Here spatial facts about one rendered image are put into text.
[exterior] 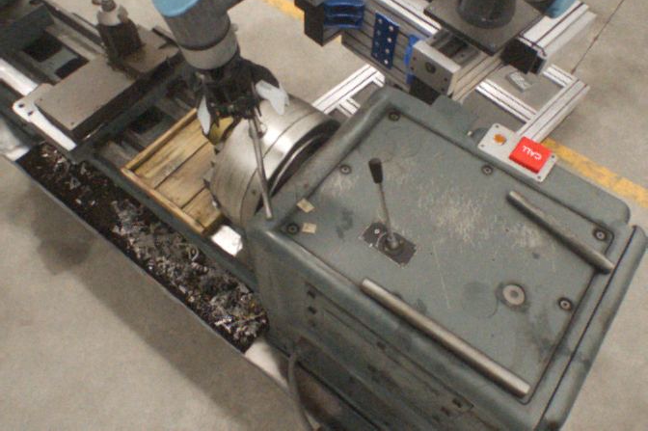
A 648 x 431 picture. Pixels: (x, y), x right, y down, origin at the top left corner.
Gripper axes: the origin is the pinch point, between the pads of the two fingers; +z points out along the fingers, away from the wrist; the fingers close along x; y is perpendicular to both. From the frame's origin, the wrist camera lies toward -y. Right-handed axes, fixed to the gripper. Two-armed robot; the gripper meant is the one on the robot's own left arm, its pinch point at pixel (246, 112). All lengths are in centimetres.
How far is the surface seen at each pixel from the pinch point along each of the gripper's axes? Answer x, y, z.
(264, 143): 0.7, -0.3, 12.4
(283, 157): 3.5, 3.7, 12.7
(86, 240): -98, -42, 128
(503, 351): 30, 47, 8
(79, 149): -52, -29, 41
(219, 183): -10.8, 2.8, 18.3
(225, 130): -8.8, -12.6, 23.8
